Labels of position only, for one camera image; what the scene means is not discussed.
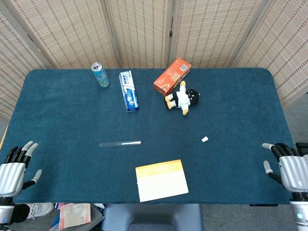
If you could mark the worn orange book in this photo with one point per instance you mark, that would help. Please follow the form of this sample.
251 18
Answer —
74 216

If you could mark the light blue drink can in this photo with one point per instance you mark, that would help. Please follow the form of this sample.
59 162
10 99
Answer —
101 75

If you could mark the small white cap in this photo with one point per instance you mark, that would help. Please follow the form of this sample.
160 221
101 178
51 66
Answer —
204 139

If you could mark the black white plush doll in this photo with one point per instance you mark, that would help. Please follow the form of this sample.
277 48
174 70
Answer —
183 98

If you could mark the grey blue chair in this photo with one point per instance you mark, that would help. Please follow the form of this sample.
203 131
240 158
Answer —
154 216

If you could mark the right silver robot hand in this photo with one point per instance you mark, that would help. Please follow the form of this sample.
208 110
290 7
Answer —
293 170

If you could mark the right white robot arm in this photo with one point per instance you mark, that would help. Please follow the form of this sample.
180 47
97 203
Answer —
299 214

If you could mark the clear glass test tube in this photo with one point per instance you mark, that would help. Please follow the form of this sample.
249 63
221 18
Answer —
120 144

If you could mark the orange white notepad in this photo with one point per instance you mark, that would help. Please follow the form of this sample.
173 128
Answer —
161 183

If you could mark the dark blue table cloth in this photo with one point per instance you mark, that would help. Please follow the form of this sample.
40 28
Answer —
60 120

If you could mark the blue white toothpaste box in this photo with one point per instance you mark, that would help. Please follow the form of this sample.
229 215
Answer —
130 93

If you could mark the woven bamboo folding screen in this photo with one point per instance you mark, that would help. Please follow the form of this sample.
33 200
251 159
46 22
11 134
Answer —
72 29

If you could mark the black bar under table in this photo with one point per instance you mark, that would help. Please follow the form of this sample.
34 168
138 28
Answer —
263 205

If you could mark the orange cardboard box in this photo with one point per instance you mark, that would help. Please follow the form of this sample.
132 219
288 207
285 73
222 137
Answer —
170 77

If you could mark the black rounded object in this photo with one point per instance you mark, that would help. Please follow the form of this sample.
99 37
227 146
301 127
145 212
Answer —
20 213

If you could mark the black box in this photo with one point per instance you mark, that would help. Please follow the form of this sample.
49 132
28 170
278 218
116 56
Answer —
302 147

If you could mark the white sneaker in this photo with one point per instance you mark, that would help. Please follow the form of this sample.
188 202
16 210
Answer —
41 209

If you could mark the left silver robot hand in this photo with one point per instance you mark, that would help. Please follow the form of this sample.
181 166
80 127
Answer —
12 175

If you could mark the grey fabric bag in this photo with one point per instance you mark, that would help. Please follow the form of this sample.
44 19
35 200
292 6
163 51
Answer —
96 216

